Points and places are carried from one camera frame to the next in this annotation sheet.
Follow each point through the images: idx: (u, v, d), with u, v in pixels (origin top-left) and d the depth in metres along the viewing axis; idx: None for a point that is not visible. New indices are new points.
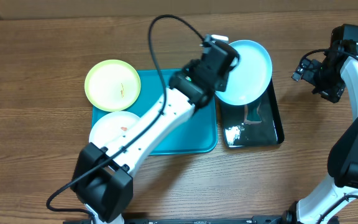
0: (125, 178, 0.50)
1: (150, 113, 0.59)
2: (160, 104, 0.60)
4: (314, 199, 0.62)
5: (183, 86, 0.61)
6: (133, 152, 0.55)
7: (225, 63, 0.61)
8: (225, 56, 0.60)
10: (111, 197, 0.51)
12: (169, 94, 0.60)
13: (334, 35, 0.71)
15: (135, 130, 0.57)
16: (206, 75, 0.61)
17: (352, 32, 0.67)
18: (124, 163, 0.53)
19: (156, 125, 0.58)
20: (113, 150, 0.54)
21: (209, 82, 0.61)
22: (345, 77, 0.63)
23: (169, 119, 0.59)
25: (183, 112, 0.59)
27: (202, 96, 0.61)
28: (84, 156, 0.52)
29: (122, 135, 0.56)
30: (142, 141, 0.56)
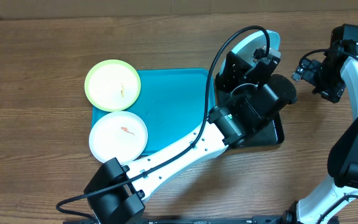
0: (138, 205, 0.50)
1: (181, 143, 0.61)
2: (193, 135, 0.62)
4: (314, 199, 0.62)
5: (222, 124, 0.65)
6: (152, 180, 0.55)
7: (271, 110, 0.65)
8: (274, 102, 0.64)
10: (119, 218, 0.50)
12: (207, 128, 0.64)
13: (334, 35, 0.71)
15: (164, 158, 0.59)
16: (250, 116, 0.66)
17: (352, 32, 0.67)
18: (140, 188, 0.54)
19: (185, 156, 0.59)
20: (133, 172, 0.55)
21: (250, 126, 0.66)
22: (345, 77, 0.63)
23: (199, 153, 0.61)
25: (212, 150, 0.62)
27: (240, 139, 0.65)
28: (105, 169, 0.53)
29: (147, 159, 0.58)
30: (165, 171, 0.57)
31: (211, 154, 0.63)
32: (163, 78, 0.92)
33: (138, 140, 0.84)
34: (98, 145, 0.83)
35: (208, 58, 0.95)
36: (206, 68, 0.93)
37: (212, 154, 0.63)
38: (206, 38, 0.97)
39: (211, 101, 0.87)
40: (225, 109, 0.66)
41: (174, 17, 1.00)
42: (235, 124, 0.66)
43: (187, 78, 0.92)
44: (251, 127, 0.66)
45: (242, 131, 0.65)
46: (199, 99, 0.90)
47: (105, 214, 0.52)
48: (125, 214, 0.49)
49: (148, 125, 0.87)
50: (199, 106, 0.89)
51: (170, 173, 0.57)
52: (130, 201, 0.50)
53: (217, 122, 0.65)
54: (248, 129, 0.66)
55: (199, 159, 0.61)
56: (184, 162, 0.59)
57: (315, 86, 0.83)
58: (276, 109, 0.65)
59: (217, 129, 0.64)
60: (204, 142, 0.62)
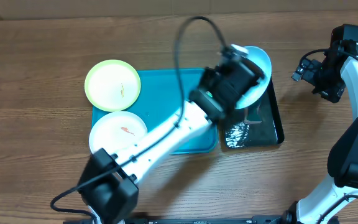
0: (132, 187, 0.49)
1: (165, 125, 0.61)
2: (176, 116, 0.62)
4: (314, 200, 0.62)
5: (201, 102, 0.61)
6: (142, 163, 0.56)
7: (248, 86, 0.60)
8: (250, 79, 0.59)
10: (114, 205, 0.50)
12: (188, 107, 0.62)
13: (333, 36, 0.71)
15: (150, 141, 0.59)
16: (227, 93, 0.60)
17: (352, 32, 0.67)
18: (132, 172, 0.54)
19: (171, 137, 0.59)
20: (122, 157, 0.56)
21: (228, 102, 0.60)
22: (345, 78, 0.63)
23: (184, 132, 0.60)
25: (196, 128, 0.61)
27: (221, 114, 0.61)
28: (95, 160, 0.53)
29: (135, 144, 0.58)
30: (153, 153, 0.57)
31: (197, 132, 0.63)
32: (163, 78, 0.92)
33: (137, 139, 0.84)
34: (98, 145, 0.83)
35: (208, 58, 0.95)
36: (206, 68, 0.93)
37: (197, 130, 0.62)
38: (206, 38, 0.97)
39: None
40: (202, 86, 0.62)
41: (174, 17, 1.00)
42: (215, 101, 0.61)
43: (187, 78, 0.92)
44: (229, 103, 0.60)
45: (223, 106, 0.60)
46: None
47: (102, 204, 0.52)
48: (120, 200, 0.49)
49: (148, 125, 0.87)
50: None
51: (158, 154, 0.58)
52: (123, 186, 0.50)
53: (197, 102, 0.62)
54: (227, 105, 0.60)
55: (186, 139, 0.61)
56: (171, 143, 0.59)
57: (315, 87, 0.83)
58: (252, 84, 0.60)
59: (198, 107, 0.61)
60: (188, 122, 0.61)
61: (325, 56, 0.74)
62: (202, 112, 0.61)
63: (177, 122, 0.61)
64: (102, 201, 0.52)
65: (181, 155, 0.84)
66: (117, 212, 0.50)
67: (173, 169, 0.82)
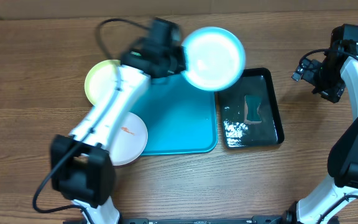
0: (100, 153, 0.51)
1: (107, 94, 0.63)
2: (115, 83, 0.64)
4: (314, 200, 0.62)
5: (132, 63, 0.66)
6: (102, 131, 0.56)
7: (167, 39, 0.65)
8: (165, 30, 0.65)
10: (94, 178, 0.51)
12: (123, 71, 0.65)
13: (333, 36, 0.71)
15: (100, 112, 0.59)
16: (152, 47, 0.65)
17: (352, 32, 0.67)
18: (97, 141, 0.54)
19: (117, 101, 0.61)
20: (79, 134, 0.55)
21: (156, 55, 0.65)
22: (345, 78, 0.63)
23: (127, 93, 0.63)
25: (137, 85, 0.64)
27: (153, 68, 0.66)
28: (55, 149, 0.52)
29: (87, 120, 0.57)
30: (109, 118, 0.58)
31: (139, 90, 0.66)
32: None
33: (138, 140, 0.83)
34: None
35: None
36: None
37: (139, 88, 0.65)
38: None
39: (211, 102, 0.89)
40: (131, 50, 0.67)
41: (173, 17, 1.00)
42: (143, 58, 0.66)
43: None
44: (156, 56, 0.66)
45: (153, 60, 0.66)
46: (197, 98, 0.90)
47: (80, 185, 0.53)
48: (98, 172, 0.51)
49: (148, 125, 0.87)
50: (200, 106, 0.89)
51: (114, 117, 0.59)
52: (93, 157, 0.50)
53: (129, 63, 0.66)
54: (155, 60, 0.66)
55: (132, 98, 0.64)
56: (119, 106, 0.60)
57: (315, 87, 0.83)
58: (169, 40, 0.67)
59: (132, 68, 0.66)
60: (128, 83, 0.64)
61: (325, 56, 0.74)
62: (136, 70, 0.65)
63: (117, 86, 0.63)
64: (79, 182, 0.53)
65: (181, 155, 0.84)
66: (99, 183, 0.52)
67: (172, 169, 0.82)
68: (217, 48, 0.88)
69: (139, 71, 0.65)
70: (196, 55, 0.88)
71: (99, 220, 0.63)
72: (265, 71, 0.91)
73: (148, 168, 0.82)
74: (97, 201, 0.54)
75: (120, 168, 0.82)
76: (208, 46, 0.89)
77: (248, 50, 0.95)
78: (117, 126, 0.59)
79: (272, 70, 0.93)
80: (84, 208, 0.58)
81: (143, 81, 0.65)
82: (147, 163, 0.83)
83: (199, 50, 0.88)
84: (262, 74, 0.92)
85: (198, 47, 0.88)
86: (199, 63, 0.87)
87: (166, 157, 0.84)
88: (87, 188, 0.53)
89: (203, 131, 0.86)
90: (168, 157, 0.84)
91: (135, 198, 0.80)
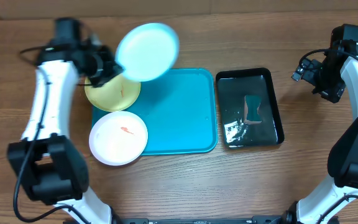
0: (59, 141, 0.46)
1: (38, 91, 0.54)
2: (41, 79, 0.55)
4: (313, 200, 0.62)
5: (50, 57, 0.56)
6: (51, 123, 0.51)
7: (78, 34, 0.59)
8: (74, 26, 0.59)
10: (66, 168, 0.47)
12: (48, 66, 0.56)
13: (333, 36, 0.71)
15: (38, 108, 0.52)
16: (66, 42, 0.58)
17: (352, 32, 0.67)
18: (50, 132, 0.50)
19: (51, 94, 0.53)
20: (30, 135, 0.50)
21: (71, 45, 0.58)
22: (345, 78, 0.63)
23: (59, 83, 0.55)
25: (66, 73, 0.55)
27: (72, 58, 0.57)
28: (11, 159, 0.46)
29: (31, 120, 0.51)
30: (51, 109, 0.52)
31: (71, 76, 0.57)
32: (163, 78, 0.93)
33: (138, 140, 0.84)
34: (99, 145, 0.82)
35: (208, 58, 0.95)
36: (206, 68, 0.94)
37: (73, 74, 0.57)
38: (206, 38, 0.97)
39: (211, 102, 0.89)
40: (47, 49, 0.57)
41: (173, 17, 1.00)
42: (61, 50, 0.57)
43: (187, 78, 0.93)
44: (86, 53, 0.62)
45: (67, 48, 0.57)
46: (197, 98, 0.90)
47: (56, 182, 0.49)
48: (66, 161, 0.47)
49: (148, 125, 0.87)
50: (200, 106, 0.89)
51: (56, 108, 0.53)
52: (53, 149, 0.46)
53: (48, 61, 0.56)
54: (68, 48, 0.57)
55: (66, 84, 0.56)
56: (55, 99, 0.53)
57: (315, 87, 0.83)
58: (80, 35, 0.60)
59: (53, 64, 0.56)
60: (54, 74, 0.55)
61: (325, 56, 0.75)
62: (56, 59, 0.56)
63: (46, 79, 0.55)
64: (53, 179, 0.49)
65: (181, 155, 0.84)
66: (73, 172, 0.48)
67: (172, 169, 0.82)
68: (155, 39, 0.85)
69: (59, 61, 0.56)
70: (135, 48, 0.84)
71: (90, 213, 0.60)
72: (265, 71, 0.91)
73: (148, 168, 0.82)
74: (79, 189, 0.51)
75: (119, 168, 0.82)
76: (147, 38, 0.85)
77: (248, 50, 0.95)
78: (63, 115, 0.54)
79: (272, 70, 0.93)
80: (70, 205, 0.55)
81: (70, 68, 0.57)
82: (146, 163, 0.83)
83: (137, 42, 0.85)
84: (262, 74, 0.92)
85: (137, 40, 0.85)
86: (137, 56, 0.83)
87: (166, 157, 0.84)
88: (64, 181, 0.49)
89: (203, 131, 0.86)
90: (168, 157, 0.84)
91: (135, 198, 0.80)
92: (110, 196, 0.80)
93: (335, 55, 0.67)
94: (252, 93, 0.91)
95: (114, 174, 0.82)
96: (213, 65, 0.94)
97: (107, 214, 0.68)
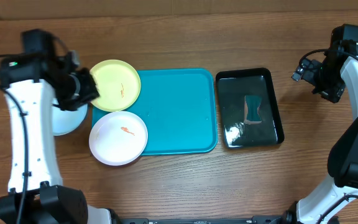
0: (48, 193, 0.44)
1: (15, 124, 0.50)
2: (13, 109, 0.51)
4: (312, 200, 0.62)
5: (15, 73, 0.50)
6: (37, 168, 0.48)
7: (51, 54, 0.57)
8: (43, 42, 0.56)
10: (59, 214, 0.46)
12: (15, 92, 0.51)
13: (333, 36, 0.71)
15: (18, 150, 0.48)
16: (22, 71, 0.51)
17: (352, 33, 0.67)
18: (40, 181, 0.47)
19: (31, 128, 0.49)
20: (17, 185, 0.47)
21: (42, 55, 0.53)
22: (345, 78, 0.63)
23: (35, 113, 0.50)
25: (40, 96, 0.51)
27: (42, 65, 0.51)
28: (1, 214, 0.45)
29: (14, 165, 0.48)
30: (34, 150, 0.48)
31: (47, 97, 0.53)
32: (163, 78, 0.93)
33: (138, 140, 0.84)
34: (99, 146, 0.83)
35: (208, 58, 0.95)
36: (206, 68, 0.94)
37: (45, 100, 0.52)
38: (206, 38, 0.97)
39: (211, 102, 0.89)
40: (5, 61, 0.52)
41: (174, 17, 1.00)
42: (23, 67, 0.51)
43: (187, 78, 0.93)
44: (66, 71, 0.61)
45: (37, 58, 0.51)
46: (197, 98, 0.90)
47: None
48: (63, 209, 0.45)
49: (148, 125, 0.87)
50: (200, 106, 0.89)
51: (40, 147, 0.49)
52: (45, 199, 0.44)
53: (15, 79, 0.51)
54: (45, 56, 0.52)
55: (46, 111, 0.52)
56: (38, 132, 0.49)
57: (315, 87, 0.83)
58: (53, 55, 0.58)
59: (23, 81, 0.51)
60: (26, 102, 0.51)
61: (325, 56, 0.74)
62: (27, 75, 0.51)
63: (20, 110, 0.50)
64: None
65: (181, 155, 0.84)
66: (68, 214, 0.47)
67: (172, 169, 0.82)
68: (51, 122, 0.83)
69: (30, 82, 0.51)
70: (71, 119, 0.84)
71: None
72: (265, 71, 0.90)
73: (148, 168, 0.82)
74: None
75: (119, 168, 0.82)
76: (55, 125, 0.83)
77: (248, 50, 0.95)
78: (48, 150, 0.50)
79: (273, 70, 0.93)
80: None
81: (44, 87, 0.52)
82: (146, 162, 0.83)
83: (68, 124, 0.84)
84: (262, 74, 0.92)
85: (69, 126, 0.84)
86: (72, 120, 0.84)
87: (166, 157, 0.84)
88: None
89: (204, 130, 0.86)
90: (168, 157, 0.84)
91: (135, 198, 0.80)
92: (109, 197, 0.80)
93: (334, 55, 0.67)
94: (252, 93, 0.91)
95: (114, 174, 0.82)
96: (213, 65, 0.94)
97: (107, 218, 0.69)
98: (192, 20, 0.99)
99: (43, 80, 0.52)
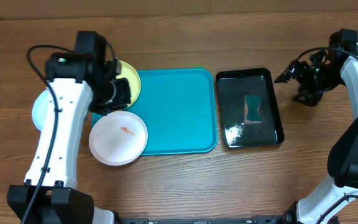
0: (61, 196, 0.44)
1: (48, 117, 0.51)
2: (51, 103, 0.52)
4: (313, 200, 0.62)
5: (61, 69, 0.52)
6: (58, 166, 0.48)
7: (100, 55, 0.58)
8: (97, 42, 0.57)
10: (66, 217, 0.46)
12: (55, 86, 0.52)
13: (330, 40, 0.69)
15: (44, 144, 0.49)
16: (68, 70, 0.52)
17: (350, 37, 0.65)
18: (55, 179, 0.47)
19: (61, 126, 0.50)
20: (33, 178, 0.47)
21: (91, 58, 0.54)
22: (345, 78, 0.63)
23: (69, 112, 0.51)
25: (78, 96, 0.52)
27: (88, 68, 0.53)
28: (12, 203, 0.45)
29: (36, 157, 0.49)
30: (58, 148, 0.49)
31: (84, 99, 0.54)
32: (163, 78, 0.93)
33: (137, 140, 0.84)
34: (100, 147, 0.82)
35: (208, 58, 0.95)
36: (206, 68, 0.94)
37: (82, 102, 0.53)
38: (206, 38, 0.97)
39: (211, 102, 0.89)
40: (55, 56, 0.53)
41: (174, 17, 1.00)
42: (70, 66, 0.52)
43: (187, 78, 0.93)
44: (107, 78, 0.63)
45: (85, 60, 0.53)
46: (197, 98, 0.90)
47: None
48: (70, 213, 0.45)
49: (148, 125, 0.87)
50: (201, 106, 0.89)
51: (65, 145, 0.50)
52: (56, 200, 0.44)
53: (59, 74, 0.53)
54: (92, 60, 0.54)
55: (79, 114, 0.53)
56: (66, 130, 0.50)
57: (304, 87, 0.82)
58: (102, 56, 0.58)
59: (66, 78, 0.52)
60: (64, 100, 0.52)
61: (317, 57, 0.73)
62: (71, 73, 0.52)
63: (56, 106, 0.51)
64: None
65: (181, 155, 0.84)
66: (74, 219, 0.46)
67: (172, 169, 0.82)
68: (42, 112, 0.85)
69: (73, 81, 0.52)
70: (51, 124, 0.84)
71: None
72: (265, 71, 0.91)
73: (148, 168, 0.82)
74: None
75: (119, 168, 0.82)
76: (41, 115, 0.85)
77: (248, 50, 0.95)
78: (71, 149, 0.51)
79: (272, 70, 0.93)
80: None
81: (84, 88, 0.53)
82: (146, 163, 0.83)
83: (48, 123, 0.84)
84: (262, 74, 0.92)
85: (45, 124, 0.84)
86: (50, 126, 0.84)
87: (166, 157, 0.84)
88: None
89: (204, 130, 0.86)
90: (168, 157, 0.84)
91: (135, 198, 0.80)
92: (109, 197, 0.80)
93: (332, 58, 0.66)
94: (252, 93, 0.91)
95: (114, 174, 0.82)
96: (213, 65, 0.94)
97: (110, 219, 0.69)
98: (192, 20, 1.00)
99: (85, 82, 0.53)
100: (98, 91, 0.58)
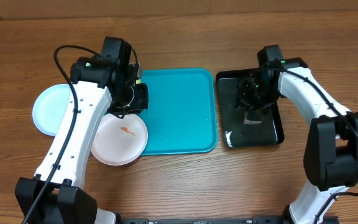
0: (68, 191, 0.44)
1: (66, 117, 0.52)
2: (71, 104, 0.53)
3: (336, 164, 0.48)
4: (303, 203, 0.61)
5: (87, 72, 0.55)
6: (68, 165, 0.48)
7: (123, 64, 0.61)
8: (122, 51, 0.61)
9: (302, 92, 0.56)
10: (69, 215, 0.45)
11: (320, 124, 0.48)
12: (78, 89, 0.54)
13: (258, 58, 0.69)
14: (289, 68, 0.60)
15: (58, 142, 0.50)
16: (91, 74, 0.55)
17: (273, 53, 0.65)
18: (64, 177, 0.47)
19: (78, 126, 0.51)
20: (44, 173, 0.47)
21: (114, 66, 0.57)
22: (286, 93, 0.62)
23: (87, 115, 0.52)
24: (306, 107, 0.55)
25: (99, 101, 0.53)
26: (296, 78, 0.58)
27: (112, 74, 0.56)
28: (19, 195, 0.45)
29: (49, 154, 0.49)
30: (72, 147, 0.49)
31: (102, 104, 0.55)
32: (163, 78, 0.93)
33: (137, 140, 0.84)
34: (100, 146, 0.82)
35: (208, 58, 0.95)
36: (206, 68, 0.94)
37: (100, 106, 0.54)
38: (206, 38, 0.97)
39: (211, 102, 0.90)
40: (81, 61, 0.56)
41: (174, 17, 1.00)
42: (94, 70, 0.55)
43: (188, 78, 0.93)
44: (128, 83, 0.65)
45: (110, 68, 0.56)
46: (197, 98, 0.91)
47: None
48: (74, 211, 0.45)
49: (148, 125, 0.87)
50: (201, 106, 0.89)
51: (78, 146, 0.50)
52: (64, 195, 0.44)
53: (83, 79, 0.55)
54: (116, 68, 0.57)
55: (96, 117, 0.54)
56: (81, 131, 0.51)
57: (248, 103, 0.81)
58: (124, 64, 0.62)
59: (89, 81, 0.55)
60: (84, 102, 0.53)
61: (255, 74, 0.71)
62: (96, 78, 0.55)
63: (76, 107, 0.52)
64: None
65: (181, 155, 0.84)
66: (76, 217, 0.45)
67: (172, 168, 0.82)
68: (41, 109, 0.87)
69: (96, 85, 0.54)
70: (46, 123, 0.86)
71: None
72: None
73: (148, 168, 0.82)
74: None
75: (119, 169, 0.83)
76: (40, 113, 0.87)
77: (248, 50, 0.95)
78: (84, 151, 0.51)
79: None
80: None
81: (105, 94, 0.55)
82: (146, 163, 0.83)
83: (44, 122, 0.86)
84: None
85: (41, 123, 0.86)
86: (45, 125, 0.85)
87: (165, 157, 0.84)
88: None
89: (204, 130, 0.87)
90: (168, 157, 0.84)
91: (135, 198, 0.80)
92: (110, 197, 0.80)
93: (266, 78, 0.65)
94: None
95: (114, 174, 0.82)
96: (213, 65, 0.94)
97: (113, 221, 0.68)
98: (192, 20, 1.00)
99: (107, 88, 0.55)
100: (119, 97, 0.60)
